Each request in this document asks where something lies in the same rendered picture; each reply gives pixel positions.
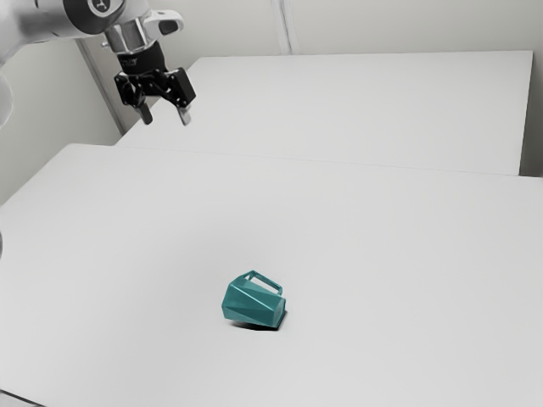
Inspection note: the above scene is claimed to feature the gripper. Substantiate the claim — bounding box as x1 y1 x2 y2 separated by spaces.
113 43 198 127

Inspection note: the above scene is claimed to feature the teal faceted mug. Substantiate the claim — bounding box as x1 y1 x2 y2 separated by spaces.
221 270 288 331

